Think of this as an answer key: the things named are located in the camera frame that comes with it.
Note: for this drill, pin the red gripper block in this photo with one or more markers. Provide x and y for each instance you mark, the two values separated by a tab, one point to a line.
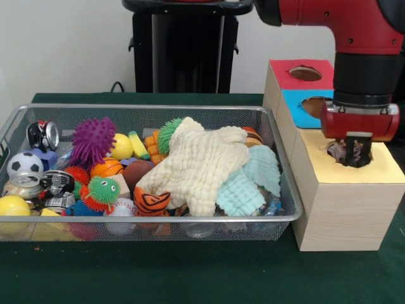
357	122

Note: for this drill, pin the confetti print cloth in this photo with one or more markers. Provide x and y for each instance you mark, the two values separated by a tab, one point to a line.
337	151

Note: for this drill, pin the light blue muslin cloth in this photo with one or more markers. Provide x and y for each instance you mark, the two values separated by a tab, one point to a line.
237	193

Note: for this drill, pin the cream muslin cloth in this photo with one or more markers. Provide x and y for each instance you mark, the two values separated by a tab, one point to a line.
196	161

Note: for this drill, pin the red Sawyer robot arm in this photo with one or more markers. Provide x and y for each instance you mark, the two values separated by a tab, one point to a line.
364	31

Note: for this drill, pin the wooden box with three holes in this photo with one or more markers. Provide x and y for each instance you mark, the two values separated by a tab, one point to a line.
348	215

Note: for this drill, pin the dark green table cloth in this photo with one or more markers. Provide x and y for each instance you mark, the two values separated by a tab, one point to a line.
190	272

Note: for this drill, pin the orange tiger striped toy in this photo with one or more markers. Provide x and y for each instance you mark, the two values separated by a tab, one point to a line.
150	201

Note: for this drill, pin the brown ball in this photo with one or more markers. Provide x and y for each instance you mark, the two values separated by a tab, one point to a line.
136	174

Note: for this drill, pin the smooth yellow ball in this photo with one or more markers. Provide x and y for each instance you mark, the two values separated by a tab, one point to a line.
124	146

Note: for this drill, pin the orange toy basketball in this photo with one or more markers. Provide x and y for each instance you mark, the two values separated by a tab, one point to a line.
107	169

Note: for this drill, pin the green spiky monster toy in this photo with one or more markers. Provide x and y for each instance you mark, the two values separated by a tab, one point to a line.
101	190

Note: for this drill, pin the purple spiky ball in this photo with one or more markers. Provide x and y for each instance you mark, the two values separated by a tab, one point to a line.
91	139

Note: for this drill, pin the black and white soccer ball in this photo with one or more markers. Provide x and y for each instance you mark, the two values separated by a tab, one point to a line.
24	165

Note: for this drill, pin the yellow tennis ball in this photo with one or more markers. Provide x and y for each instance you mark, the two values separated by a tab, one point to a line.
14	206

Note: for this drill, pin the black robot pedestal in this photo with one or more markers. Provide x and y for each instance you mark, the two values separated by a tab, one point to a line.
183	47

